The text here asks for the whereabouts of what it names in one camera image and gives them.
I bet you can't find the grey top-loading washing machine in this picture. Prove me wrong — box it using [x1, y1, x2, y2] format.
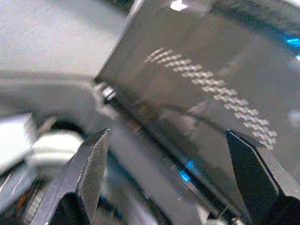
[0, 67, 235, 225]

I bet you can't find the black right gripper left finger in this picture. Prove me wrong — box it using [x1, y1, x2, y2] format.
[30, 128, 111, 225]

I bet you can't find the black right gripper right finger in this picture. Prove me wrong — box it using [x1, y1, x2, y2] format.
[225, 130, 300, 225]

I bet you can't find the black glass washer lid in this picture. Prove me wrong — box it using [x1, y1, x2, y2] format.
[93, 0, 300, 211]

